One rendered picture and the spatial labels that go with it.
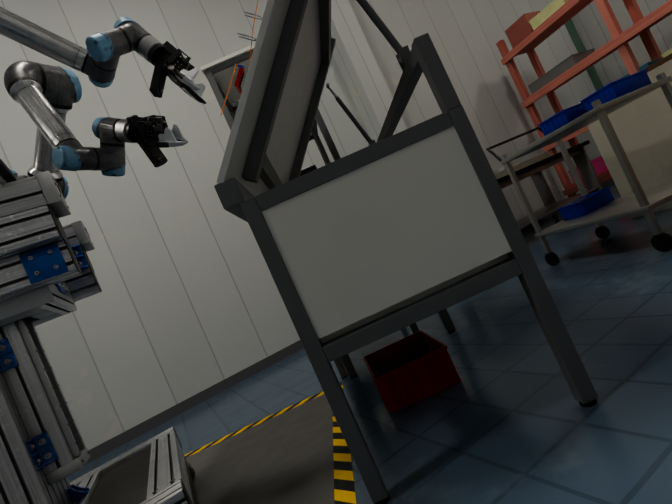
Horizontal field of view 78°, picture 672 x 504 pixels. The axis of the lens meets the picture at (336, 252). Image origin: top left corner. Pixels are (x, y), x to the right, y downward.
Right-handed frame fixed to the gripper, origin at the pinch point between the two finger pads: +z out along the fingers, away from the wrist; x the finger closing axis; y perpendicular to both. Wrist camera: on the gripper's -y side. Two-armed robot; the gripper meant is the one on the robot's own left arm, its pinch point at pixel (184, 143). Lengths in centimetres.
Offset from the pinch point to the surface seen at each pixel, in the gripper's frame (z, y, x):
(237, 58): -50, 8, 108
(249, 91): 33.8, 19.9, -10.2
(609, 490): 123, -35, -48
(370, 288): 71, -21, -25
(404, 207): 74, -5, -11
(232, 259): -111, -163, 145
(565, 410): 121, -49, -20
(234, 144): 33.2, 9.3, -18.8
